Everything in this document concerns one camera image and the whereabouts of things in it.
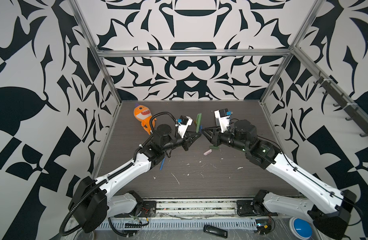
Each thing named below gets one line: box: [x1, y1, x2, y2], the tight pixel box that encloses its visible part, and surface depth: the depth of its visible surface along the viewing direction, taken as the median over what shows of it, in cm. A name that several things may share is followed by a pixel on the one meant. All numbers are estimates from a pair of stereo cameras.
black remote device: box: [203, 224, 228, 239], surface depth 67 cm
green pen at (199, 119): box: [196, 113, 202, 133], surface depth 67 cm
